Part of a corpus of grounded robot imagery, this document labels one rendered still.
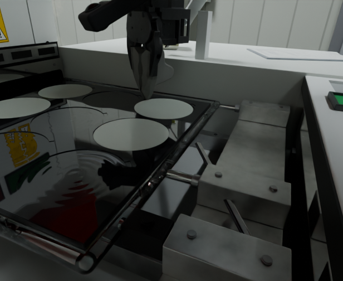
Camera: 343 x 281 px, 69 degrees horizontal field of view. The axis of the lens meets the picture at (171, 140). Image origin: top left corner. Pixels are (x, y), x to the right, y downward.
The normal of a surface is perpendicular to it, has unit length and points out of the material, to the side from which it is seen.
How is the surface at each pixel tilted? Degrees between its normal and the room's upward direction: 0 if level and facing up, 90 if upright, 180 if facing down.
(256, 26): 90
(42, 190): 0
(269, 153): 0
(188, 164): 0
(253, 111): 90
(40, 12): 90
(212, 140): 90
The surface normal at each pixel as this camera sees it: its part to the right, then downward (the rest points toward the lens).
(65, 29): -0.37, 0.41
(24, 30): 0.92, 0.20
